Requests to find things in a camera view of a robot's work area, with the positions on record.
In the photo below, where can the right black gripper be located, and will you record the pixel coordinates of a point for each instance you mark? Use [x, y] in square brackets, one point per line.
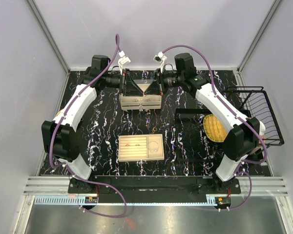
[161, 79]

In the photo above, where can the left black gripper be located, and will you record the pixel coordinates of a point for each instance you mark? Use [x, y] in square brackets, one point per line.
[121, 82]

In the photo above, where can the beige jewelry drawer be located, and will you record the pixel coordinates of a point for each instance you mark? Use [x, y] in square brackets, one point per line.
[148, 102]

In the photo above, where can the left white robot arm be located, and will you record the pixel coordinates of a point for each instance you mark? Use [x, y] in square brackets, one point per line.
[60, 139]

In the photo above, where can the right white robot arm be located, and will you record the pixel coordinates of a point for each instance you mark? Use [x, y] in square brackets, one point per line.
[242, 131]

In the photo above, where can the gold earring on table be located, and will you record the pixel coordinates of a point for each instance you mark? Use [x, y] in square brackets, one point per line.
[154, 130]

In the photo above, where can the yellow woven bamboo plate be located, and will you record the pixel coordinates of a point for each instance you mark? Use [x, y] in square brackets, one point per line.
[214, 129]

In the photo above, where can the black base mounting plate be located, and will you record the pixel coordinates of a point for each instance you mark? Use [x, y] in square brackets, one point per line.
[199, 184]

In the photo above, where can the white pink patterned bowl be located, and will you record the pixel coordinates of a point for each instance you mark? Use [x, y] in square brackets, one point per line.
[262, 130]

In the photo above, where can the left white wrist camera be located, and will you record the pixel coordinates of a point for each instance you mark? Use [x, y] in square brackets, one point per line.
[122, 61]

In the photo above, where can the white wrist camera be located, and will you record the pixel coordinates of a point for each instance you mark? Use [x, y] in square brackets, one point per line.
[122, 61]
[161, 59]

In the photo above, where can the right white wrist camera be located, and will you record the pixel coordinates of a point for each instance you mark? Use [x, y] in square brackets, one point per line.
[161, 59]

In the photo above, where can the front beige ring tray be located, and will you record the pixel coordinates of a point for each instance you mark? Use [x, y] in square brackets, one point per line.
[141, 147]

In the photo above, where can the black wire dish rack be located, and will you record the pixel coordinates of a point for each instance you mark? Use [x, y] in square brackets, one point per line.
[253, 101]

